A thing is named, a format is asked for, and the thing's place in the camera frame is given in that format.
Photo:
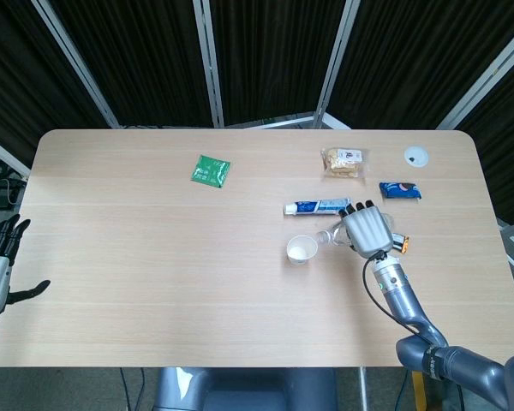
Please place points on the orange black candy bar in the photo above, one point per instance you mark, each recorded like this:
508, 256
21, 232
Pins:
403, 244

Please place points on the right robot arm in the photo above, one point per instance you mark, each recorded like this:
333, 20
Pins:
396, 295

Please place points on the metal table leg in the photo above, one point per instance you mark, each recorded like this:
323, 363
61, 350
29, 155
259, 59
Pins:
363, 389

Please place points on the blue white toothpaste tube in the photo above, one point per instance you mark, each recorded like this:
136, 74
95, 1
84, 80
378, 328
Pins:
317, 207

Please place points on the green sachet packet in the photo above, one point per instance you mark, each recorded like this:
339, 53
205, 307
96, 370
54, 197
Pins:
210, 170

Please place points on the right black grey robot hand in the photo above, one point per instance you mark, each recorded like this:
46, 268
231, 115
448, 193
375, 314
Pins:
366, 231

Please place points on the blue cookie packet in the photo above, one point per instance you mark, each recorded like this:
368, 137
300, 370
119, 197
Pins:
400, 191

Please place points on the clear bag of biscuits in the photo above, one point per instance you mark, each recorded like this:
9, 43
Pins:
342, 162

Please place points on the grey blue robot torso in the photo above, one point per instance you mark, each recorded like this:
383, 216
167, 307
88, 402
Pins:
248, 391

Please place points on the black folding screen panel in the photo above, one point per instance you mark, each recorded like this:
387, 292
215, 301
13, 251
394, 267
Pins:
25, 85
509, 150
145, 64
411, 55
274, 55

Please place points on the clear plastic bottle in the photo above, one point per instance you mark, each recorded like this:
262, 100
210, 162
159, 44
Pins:
332, 236

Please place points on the white paper cup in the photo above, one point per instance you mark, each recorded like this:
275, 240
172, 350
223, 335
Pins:
301, 250

